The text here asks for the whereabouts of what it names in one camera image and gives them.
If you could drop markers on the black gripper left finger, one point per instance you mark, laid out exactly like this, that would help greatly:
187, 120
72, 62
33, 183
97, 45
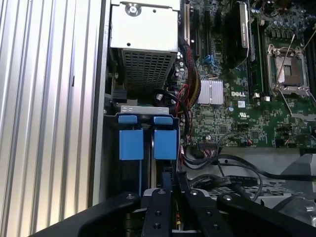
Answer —
158, 214

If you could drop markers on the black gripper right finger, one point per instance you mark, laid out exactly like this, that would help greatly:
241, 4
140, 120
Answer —
209, 217

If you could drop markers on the hard disk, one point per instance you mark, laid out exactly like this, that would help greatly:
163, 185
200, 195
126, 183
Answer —
165, 143

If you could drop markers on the installed blue disk carrier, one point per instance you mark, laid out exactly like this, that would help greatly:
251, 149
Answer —
130, 143

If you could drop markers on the dark plastic disk bay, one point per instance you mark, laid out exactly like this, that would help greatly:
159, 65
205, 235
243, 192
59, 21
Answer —
111, 148

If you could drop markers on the black RAM slot bank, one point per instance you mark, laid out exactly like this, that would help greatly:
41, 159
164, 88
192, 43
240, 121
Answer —
256, 61
311, 59

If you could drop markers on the black expansion slot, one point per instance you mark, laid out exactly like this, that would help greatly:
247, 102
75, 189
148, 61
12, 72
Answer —
196, 32
207, 32

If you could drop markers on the beige expansion slot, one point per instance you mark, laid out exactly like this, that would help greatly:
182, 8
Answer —
187, 22

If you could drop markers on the gray perforated metal drive cage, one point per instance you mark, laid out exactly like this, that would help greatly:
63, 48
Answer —
271, 160

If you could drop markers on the green motherboard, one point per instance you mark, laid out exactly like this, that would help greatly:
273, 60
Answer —
222, 118

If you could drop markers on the black open PC case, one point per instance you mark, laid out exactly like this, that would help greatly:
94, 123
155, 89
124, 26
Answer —
98, 123

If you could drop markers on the silver finned chipset heatsink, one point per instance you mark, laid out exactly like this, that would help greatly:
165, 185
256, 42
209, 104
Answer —
211, 91

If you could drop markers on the blue board connector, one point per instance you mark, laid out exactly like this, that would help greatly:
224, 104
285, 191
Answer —
209, 60

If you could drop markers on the CPU socket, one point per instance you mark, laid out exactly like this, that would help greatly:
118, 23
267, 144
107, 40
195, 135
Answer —
293, 71

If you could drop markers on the black graphics card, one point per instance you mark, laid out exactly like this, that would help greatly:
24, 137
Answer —
234, 37

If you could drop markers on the silver power supply unit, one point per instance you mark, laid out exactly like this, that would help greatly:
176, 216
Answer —
143, 29

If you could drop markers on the silver metal bay bracket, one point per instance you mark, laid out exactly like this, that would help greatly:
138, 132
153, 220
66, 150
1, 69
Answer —
145, 109

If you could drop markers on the metal socket cover frame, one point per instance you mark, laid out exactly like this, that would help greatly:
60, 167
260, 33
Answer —
303, 115

